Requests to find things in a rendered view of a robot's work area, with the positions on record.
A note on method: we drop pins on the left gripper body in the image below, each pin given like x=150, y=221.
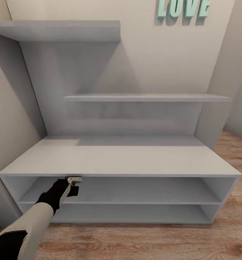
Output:
x=73, y=191

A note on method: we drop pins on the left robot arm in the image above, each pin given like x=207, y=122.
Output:
x=20, y=240

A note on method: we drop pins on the decorative sign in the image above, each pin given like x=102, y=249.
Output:
x=190, y=8

